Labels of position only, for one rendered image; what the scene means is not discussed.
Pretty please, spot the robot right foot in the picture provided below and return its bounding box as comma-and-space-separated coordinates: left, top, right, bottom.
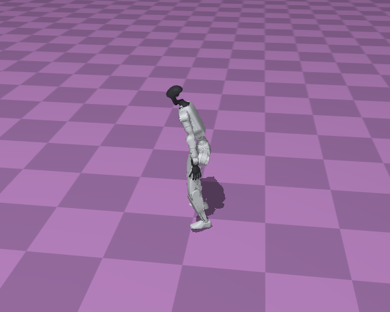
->
189, 202, 209, 209

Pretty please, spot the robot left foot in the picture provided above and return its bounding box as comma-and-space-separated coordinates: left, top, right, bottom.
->
190, 220, 211, 229

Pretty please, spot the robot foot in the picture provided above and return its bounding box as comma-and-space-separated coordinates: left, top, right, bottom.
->
190, 220, 211, 229
189, 202, 209, 209

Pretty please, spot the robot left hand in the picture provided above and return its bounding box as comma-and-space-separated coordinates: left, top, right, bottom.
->
189, 159, 202, 180

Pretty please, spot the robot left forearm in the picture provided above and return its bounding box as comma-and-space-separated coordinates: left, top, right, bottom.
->
187, 136, 198, 164

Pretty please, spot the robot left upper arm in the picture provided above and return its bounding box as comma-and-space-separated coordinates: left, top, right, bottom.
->
179, 110, 195, 141

